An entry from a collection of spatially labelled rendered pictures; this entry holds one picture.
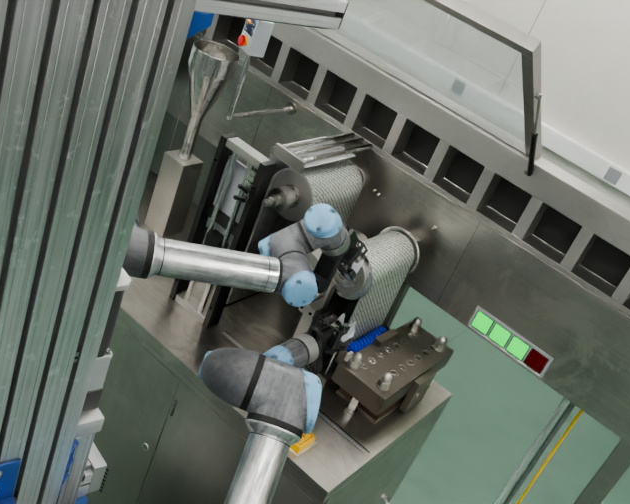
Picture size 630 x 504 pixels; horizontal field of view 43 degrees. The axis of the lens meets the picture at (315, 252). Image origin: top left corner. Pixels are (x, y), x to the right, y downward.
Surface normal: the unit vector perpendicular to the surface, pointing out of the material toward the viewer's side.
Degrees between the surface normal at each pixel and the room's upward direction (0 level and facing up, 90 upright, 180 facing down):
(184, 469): 90
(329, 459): 0
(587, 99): 90
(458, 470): 0
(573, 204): 90
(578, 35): 90
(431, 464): 0
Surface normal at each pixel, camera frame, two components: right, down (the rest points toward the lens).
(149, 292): 0.34, -0.81
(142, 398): -0.58, 0.22
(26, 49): 0.58, 0.58
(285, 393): 0.16, -0.30
